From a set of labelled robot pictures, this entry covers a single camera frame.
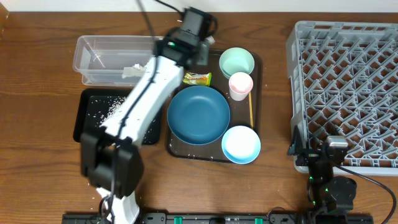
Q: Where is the yellow green snack wrapper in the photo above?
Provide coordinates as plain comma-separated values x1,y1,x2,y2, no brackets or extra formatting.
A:
183,72,212,86

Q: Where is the mint green bowl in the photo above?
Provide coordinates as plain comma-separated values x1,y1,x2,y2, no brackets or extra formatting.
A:
219,47,255,79

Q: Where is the white tissue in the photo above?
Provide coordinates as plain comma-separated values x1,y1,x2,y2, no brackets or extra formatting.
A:
122,63,147,78

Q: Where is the dark blue plate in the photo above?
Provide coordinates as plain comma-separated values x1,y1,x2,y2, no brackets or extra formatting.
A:
167,86,231,146

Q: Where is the white rice pile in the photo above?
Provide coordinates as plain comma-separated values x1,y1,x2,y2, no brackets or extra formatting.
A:
85,95,156,139

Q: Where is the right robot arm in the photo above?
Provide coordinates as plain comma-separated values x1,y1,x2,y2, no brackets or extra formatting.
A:
287,126,357,223

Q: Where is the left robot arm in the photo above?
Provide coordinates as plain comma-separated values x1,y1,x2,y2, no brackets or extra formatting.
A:
80,27,214,223

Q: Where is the grey dishwasher rack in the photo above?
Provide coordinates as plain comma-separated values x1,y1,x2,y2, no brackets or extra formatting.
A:
286,21,397,176

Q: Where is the pink cup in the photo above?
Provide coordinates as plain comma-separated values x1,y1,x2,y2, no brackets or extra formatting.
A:
228,72,254,101

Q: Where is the light blue bowl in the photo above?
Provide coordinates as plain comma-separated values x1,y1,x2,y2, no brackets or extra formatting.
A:
221,126,261,164

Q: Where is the brown serving tray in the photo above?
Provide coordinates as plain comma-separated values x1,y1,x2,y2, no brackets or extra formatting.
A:
165,49,262,163

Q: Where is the wooden chopstick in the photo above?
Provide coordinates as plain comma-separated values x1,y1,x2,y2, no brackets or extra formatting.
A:
248,92,254,129

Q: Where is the clear plastic bin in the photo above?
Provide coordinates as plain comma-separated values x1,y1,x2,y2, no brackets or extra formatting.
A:
73,35,161,88

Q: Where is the black tray bin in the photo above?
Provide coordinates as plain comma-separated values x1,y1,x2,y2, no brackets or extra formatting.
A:
72,88,164,146

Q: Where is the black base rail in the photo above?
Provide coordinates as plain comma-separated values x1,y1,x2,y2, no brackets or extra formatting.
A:
61,213,374,224

